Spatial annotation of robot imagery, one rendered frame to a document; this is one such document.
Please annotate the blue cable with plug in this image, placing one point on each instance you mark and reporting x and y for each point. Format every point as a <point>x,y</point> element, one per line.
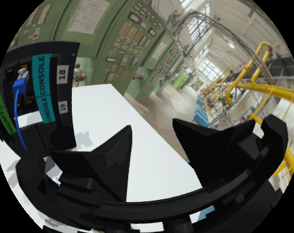
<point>19,88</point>

